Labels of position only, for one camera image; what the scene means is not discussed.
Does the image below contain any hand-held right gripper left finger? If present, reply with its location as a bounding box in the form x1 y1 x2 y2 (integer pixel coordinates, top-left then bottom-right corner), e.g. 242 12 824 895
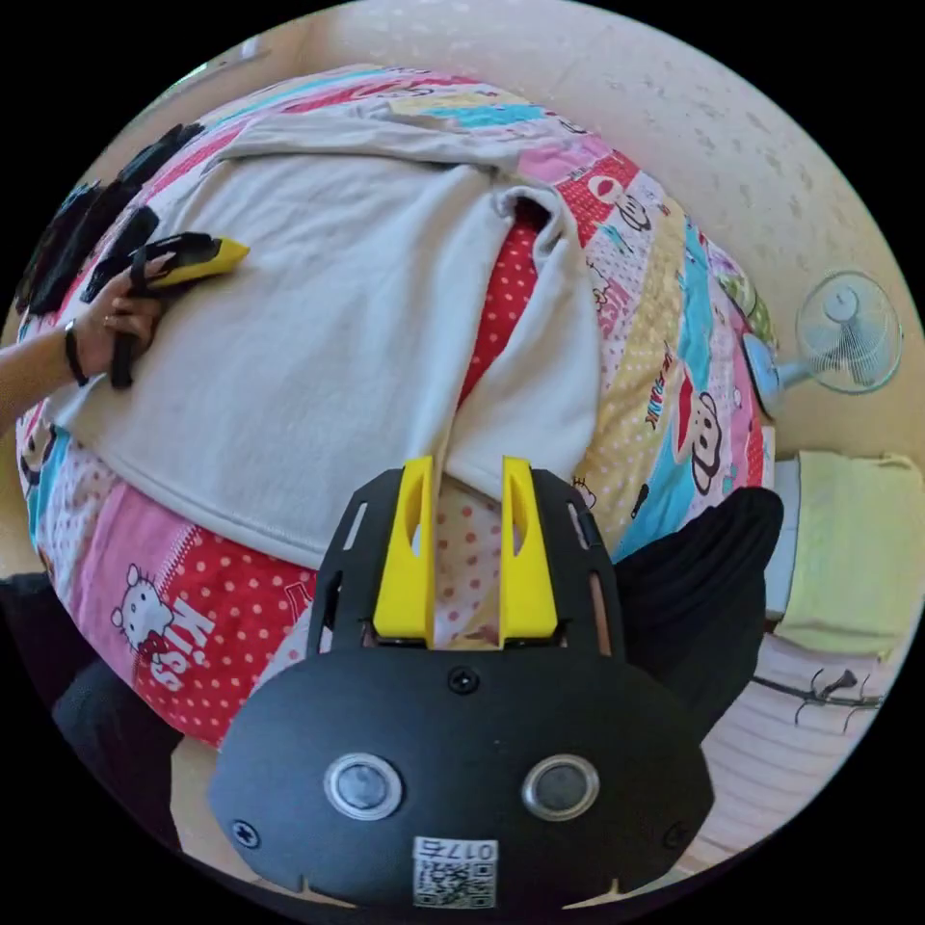
372 455 437 647

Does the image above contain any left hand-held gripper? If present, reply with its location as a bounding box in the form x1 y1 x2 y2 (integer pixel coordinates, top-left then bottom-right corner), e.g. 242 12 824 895
106 231 252 391

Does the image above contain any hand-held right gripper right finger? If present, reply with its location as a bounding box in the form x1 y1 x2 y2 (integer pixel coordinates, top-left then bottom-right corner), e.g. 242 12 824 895
500 455 559 643

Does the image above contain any white jacket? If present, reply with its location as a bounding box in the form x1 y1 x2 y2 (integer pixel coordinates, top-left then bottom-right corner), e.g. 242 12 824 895
54 108 605 572

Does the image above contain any person's left forearm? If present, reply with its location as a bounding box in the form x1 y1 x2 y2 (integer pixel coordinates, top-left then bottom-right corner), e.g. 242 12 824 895
0 322 90 436

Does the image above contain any person's left hand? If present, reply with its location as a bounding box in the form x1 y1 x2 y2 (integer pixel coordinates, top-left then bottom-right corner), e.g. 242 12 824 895
71 268 165 379

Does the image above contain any person's body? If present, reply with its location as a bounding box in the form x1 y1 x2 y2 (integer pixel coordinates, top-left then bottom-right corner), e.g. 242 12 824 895
0 487 786 856

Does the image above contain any pile of clothes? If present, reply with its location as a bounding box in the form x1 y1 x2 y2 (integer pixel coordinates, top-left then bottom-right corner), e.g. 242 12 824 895
13 122 208 319

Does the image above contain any bed with printed sheet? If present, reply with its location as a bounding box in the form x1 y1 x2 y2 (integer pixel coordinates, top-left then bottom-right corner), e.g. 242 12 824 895
13 63 780 750

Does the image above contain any pale yellow folded cloth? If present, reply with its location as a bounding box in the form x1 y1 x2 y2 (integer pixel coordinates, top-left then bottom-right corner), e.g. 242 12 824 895
774 450 925 660

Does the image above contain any pale blue standing fan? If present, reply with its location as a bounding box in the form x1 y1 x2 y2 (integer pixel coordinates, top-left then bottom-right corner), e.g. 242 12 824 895
742 270 906 421

